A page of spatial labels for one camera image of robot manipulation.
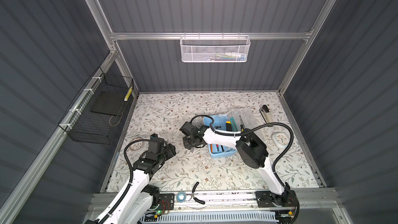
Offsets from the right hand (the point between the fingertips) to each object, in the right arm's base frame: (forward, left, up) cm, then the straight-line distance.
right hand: (187, 144), depth 93 cm
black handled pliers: (-27, -5, 0) cm, 28 cm away
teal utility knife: (+13, -27, +9) cm, 31 cm away
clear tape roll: (-1, +31, +1) cm, 31 cm away
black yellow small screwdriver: (+7, -32, +10) cm, 34 cm away
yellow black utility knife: (+8, -25, +8) cm, 27 cm away
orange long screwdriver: (-2, -15, 0) cm, 15 cm away
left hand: (-6, +8, +8) cm, 13 cm away
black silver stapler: (+20, -52, +3) cm, 56 cm away
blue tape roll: (-27, +2, +1) cm, 27 cm away
